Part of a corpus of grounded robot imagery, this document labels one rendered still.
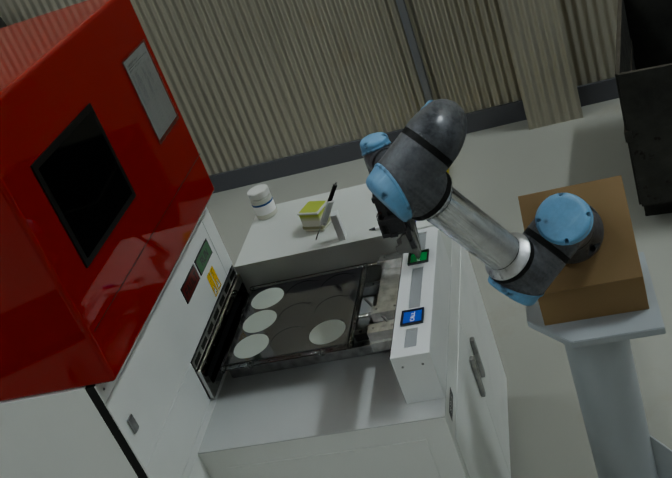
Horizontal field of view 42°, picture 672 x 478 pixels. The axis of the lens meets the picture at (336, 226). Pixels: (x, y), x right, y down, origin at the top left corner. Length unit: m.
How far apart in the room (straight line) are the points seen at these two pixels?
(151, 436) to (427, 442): 0.63
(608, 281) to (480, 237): 0.43
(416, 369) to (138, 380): 0.63
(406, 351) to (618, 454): 0.74
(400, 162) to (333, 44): 3.50
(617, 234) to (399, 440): 0.70
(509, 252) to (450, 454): 0.53
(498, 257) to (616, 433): 0.76
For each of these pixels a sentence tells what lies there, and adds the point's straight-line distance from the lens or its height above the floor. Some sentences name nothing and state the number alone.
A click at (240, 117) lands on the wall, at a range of 5.41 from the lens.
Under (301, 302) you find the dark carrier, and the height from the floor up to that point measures 0.90.
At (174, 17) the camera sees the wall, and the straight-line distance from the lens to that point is 5.29.
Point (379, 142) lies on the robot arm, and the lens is 2.13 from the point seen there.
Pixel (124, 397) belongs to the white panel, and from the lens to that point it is 1.98.
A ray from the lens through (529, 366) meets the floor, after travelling 3.38.
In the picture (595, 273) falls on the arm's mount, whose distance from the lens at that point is 2.13.
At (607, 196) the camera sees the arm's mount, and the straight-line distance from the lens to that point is 2.16.
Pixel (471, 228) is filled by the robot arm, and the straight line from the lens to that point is 1.78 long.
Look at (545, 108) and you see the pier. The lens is 5.03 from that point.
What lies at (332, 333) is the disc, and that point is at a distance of 2.27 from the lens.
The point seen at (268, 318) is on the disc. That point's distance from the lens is 2.43.
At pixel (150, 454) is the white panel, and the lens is 2.05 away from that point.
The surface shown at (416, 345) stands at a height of 0.96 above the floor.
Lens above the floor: 2.16
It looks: 27 degrees down
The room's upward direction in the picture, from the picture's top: 21 degrees counter-clockwise
